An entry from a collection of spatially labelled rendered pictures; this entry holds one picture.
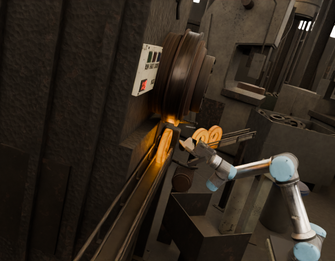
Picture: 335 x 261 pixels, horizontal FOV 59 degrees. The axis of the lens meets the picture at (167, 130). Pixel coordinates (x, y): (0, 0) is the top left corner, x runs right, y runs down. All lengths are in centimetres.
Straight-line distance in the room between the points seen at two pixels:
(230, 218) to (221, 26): 266
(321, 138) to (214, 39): 183
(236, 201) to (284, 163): 84
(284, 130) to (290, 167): 208
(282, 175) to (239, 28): 287
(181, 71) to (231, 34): 294
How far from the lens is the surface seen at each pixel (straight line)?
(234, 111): 414
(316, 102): 527
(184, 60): 128
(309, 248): 167
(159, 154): 149
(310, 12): 1025
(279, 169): 157
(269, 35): 409
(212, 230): 128
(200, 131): 198
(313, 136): 381
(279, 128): 358
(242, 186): 226
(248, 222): 245
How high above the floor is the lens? 126
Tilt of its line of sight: 16 degrees down
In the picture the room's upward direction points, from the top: 15 degrees clockwise
